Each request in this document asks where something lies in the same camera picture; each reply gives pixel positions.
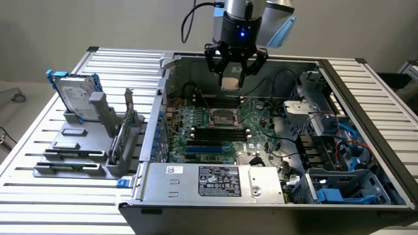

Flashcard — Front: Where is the black floor cable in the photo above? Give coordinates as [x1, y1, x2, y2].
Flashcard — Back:
[0, 126, 17, 145]

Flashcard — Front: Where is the blue wire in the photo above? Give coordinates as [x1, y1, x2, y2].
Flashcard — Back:
[335, 121, 370, 172]

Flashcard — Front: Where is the socket locking lever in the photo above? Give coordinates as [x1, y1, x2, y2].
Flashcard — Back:
[196, 90, 211, 110]

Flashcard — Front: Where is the blue disk carrier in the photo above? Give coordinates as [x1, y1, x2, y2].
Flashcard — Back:
[316, 188, 344, 204]

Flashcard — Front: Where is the metal drive cage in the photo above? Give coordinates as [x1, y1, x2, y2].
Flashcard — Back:
[281, 70, 347, 137]

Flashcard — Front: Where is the grey background computer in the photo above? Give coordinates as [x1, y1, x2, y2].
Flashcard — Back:
[375, 60, 418, 99]

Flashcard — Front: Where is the grey caster wheel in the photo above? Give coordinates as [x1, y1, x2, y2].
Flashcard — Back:
[10, 89, 28, 102]

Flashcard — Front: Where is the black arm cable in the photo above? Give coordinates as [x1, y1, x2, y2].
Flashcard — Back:
[180, 0, 227, 44]

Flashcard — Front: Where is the silver chipset heatsink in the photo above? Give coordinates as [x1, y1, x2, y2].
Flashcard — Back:
[237, 156, 263, 166]

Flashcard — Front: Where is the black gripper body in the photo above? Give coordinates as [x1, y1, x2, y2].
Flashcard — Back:
[219, 12, 264, 66]

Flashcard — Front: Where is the black RAM slot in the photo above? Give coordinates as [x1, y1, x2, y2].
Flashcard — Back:
[201, 96, 244, 101]
[192, 131, 248, 135]
[191, 134, 248, 139]
[200, 102, 244, 108]
[200, 99, 244, 104]
[191, 137, 248, 142]
[192, 127, 248, 132]

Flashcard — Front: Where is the CPU socket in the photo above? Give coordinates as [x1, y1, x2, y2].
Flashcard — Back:
[208, 107, 240, 128]

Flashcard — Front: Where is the blue expansion slot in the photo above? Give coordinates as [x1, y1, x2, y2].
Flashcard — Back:
[184, 146, 223, 153]

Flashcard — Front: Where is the red wire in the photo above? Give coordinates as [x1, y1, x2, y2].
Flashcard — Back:
[355, 143, 374, 158]

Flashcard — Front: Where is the grey parts rack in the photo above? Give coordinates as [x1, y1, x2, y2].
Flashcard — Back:
[32, 91, 147, 180]

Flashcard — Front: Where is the green RAM stick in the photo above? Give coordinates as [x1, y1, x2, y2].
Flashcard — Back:
[36, 162, 100, 170]

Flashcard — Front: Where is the green graphics card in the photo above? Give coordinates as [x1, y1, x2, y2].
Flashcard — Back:
[108, 88, 139, 165]

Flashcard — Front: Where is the black looped wire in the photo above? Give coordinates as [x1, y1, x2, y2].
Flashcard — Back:
[240, 69, 301, 99]

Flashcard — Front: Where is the grey power supply unit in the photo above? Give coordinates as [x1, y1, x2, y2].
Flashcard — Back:
[139, 162, 287, 205]

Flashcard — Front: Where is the hard disk with blue rails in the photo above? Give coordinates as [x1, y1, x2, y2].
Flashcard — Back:
[45, 69, 105, 121]

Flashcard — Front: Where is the black motherboard wire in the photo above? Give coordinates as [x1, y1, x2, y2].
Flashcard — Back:
[268, 136, 301, 158]

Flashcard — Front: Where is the green motherboard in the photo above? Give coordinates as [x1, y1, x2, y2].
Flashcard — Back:
[161, 94, 285, 170]

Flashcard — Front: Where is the open black PC case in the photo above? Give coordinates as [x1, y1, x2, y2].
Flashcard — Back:
[117, 51, 418, 235]

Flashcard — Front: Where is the metal disk bay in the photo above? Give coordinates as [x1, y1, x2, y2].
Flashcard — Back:
[304, 167, 392, 205]

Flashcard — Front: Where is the black expansion slot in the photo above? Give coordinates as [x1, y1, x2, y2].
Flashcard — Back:
[184, 141, 223, 147]

